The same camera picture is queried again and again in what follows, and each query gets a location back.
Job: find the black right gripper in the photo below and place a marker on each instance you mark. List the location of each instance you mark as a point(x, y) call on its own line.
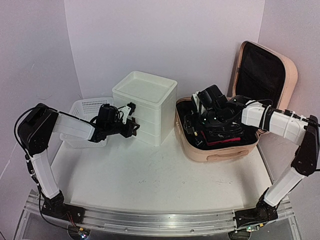
point(216, 126)

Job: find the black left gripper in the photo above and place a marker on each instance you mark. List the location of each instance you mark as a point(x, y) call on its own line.
point(129, 131)

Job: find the beige hard-shell suitcase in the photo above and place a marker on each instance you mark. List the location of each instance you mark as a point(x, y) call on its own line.
point(260, 73)

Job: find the white tall plastic bin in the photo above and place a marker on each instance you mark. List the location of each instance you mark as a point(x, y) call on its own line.
point(155, 100)

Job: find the white perforated plastic basket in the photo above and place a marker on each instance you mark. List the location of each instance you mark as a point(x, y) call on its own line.
point(85, 109)

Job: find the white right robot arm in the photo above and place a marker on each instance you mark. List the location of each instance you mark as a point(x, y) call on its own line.
point(301, 131)

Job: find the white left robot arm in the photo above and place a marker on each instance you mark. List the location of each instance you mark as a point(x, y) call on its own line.
point(33, 131)

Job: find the black folded clothes stack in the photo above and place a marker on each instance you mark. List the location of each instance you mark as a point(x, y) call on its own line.
point(200, 128)

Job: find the red folded garment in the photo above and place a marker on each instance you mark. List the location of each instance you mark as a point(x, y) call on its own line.
point(222, 141)

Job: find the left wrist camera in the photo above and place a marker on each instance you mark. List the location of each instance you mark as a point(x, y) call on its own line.
point(127, 110)

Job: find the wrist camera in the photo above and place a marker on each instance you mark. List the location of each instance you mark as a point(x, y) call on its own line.
point(196, 102)
point(127, 110)

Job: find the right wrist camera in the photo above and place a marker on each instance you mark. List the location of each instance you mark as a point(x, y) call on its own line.
point(196, 102)

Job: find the aluminium front rail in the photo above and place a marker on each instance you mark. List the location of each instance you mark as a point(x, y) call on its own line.
point(156, 224)

